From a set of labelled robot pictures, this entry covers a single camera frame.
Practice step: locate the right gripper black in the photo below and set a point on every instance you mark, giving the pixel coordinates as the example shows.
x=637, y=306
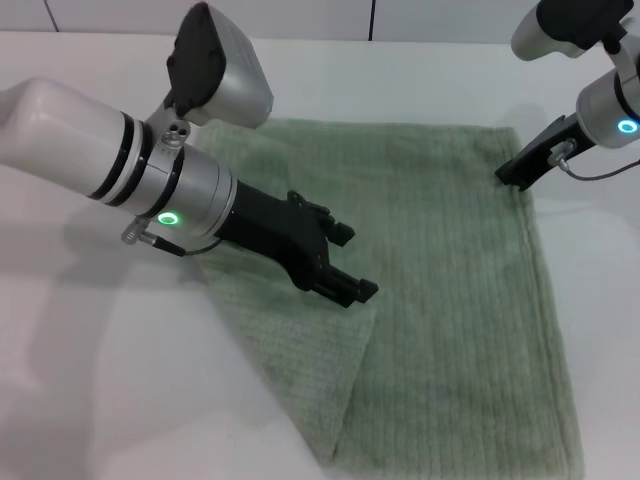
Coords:
x=545, y=152

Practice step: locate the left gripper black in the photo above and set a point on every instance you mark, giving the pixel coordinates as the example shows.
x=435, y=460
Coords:
x=270, y=230

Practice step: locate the green terry towel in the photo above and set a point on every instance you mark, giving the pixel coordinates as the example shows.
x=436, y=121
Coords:
x=440, y=280

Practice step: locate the right robot arm silver white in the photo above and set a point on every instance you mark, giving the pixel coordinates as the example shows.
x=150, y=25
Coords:
x=607, y=110

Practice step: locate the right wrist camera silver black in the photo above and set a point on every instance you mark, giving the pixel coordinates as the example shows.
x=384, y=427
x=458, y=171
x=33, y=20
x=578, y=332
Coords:
x=565, y=25

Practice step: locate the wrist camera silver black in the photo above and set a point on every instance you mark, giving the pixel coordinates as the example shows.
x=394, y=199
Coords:
x=565, y=25
x=225, y=65

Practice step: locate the black vertical wall strip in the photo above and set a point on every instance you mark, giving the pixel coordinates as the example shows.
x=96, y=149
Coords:
x=371, y=17

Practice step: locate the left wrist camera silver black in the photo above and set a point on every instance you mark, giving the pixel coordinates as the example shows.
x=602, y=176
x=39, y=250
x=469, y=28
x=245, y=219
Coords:
x=225, y=65

